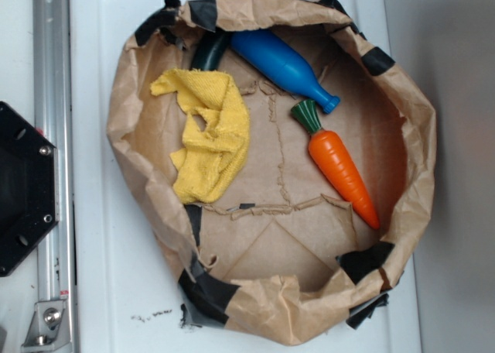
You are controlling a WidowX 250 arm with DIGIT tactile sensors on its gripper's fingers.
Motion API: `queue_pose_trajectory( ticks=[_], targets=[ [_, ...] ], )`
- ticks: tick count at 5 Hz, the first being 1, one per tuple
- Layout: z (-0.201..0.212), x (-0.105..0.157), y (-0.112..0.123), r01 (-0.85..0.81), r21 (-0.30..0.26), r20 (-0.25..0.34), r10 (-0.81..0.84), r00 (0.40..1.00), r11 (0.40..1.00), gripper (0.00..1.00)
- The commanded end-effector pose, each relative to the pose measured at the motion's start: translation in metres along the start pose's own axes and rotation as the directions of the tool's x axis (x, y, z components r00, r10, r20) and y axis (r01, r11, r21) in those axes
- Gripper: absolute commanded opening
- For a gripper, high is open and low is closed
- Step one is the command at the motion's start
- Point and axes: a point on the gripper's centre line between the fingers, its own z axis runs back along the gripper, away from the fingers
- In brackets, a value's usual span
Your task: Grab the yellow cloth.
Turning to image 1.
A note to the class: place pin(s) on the brown paper bag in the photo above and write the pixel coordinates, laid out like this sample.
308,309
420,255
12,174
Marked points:
280,255

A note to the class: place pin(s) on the dark green toy vegetable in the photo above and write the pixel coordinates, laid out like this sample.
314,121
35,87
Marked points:
210,50

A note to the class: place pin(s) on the white tray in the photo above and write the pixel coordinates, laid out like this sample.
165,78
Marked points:
128,299

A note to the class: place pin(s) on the blue plastic bottle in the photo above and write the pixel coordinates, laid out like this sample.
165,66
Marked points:
282,65

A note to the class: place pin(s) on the aluminium extrusion rail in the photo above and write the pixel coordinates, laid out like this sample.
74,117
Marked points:
56,259

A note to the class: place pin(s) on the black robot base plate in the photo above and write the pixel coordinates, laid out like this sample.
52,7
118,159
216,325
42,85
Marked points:
28,188

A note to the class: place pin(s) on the yellow cloth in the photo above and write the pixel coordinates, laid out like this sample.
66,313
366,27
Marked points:
216,136

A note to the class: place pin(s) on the metal corner bracket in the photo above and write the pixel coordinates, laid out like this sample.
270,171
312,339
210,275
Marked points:
49,330

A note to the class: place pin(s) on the orange toy carrot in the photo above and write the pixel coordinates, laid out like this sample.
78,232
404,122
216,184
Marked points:
331,156

